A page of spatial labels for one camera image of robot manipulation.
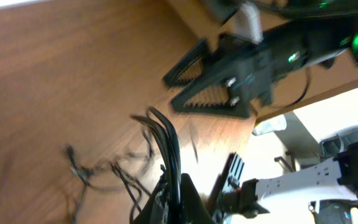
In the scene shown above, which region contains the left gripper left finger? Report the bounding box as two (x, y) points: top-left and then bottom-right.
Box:
(131, 173), (215, 224)

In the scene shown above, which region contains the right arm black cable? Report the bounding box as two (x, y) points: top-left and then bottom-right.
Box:
(268, 67), (311, 110)

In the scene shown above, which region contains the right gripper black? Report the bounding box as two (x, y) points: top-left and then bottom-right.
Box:
(162, 32), (291, 119)

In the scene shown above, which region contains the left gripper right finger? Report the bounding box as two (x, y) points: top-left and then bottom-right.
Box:
(206, 152), (244, 223)

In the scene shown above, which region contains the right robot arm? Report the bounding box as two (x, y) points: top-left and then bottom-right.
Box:
(163, 1), (358, 122)

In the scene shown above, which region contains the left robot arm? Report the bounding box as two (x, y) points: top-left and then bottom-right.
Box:
(131, 142), (358, 223)

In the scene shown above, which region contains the black usb cable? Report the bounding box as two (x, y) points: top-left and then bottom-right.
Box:
(129, 105), (183, 224)

